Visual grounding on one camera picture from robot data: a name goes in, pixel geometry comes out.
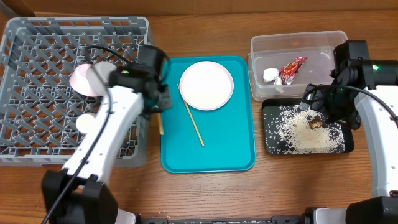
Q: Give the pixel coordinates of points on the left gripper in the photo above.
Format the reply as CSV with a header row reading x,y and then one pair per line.
x,y
166,102

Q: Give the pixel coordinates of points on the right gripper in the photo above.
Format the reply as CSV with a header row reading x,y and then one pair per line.
x,y
337,113

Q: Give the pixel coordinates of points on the wooden chopstick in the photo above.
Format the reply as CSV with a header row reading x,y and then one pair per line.
x,y
160,123
192,119

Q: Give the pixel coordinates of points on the brown food scrap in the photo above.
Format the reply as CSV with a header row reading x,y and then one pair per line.
x,y
316,123

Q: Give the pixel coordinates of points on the white rice heap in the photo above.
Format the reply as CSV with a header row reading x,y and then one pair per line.
x,y
304,137

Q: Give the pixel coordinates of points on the large white plate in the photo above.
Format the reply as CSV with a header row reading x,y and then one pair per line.
x,y
206,85

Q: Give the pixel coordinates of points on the red snack wrapper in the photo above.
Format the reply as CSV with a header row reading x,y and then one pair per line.
x,y
290,71

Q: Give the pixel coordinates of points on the grey bowl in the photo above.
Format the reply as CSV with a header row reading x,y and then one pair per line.
x,y
98,76

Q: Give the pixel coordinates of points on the white cup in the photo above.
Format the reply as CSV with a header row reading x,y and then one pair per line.
x,y
85,122

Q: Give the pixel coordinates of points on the white tissue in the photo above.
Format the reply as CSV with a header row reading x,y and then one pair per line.
x,y
270,74

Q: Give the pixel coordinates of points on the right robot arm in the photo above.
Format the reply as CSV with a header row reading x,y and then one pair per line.
x,y
363,93

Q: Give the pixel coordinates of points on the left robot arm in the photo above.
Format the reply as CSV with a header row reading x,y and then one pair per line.
x,y
79,193

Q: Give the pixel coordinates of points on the grey dishwasher rack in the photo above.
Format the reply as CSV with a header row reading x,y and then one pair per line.
x,y
39,108

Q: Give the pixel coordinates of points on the black tray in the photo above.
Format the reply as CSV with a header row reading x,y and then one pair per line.
x,y
270,146

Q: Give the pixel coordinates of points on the clear plastic bin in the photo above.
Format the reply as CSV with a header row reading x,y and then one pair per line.
x,y
278,50

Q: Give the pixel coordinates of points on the teal plastic tray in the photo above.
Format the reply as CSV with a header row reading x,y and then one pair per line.
x,y
227,132

